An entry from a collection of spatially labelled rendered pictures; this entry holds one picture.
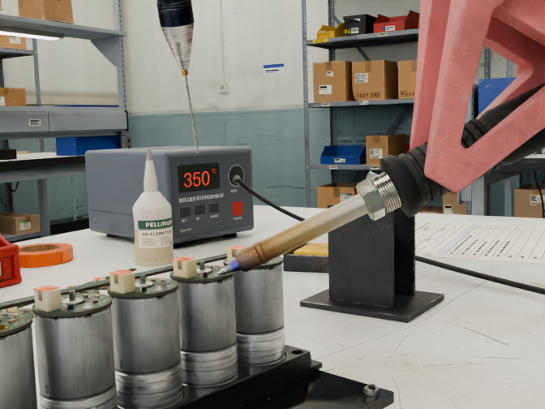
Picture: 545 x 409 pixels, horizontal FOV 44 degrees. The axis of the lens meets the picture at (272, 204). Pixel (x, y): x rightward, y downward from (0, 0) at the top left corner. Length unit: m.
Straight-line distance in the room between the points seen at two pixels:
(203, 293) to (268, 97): 5.35
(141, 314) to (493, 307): 0.27
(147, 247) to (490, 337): 0.31
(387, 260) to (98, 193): 0.41
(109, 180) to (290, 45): 4.82
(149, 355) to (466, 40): 0.15
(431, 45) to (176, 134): 5.91
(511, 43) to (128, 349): 0.18
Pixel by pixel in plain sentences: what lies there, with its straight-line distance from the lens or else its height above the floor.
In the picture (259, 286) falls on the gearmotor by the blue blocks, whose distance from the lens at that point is 0.27.
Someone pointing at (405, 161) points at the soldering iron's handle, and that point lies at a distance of 0.25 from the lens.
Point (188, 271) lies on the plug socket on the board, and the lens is 0.25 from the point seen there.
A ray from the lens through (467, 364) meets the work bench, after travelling 0.35.
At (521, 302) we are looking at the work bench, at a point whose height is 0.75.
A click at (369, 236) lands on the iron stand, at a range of 0.42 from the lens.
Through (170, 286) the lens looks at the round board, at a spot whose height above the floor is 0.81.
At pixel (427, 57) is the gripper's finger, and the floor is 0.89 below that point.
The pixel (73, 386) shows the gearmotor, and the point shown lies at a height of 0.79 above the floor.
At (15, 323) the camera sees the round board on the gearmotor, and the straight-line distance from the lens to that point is 0.21.
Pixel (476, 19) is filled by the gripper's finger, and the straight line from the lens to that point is 0.24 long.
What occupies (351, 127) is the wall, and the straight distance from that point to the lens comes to 5.21.
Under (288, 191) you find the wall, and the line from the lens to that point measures 5.51.
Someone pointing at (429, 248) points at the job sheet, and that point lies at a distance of 0.64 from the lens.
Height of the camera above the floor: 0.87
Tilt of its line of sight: 7 degrees down
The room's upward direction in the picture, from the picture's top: 2 degrees counter-clockwise
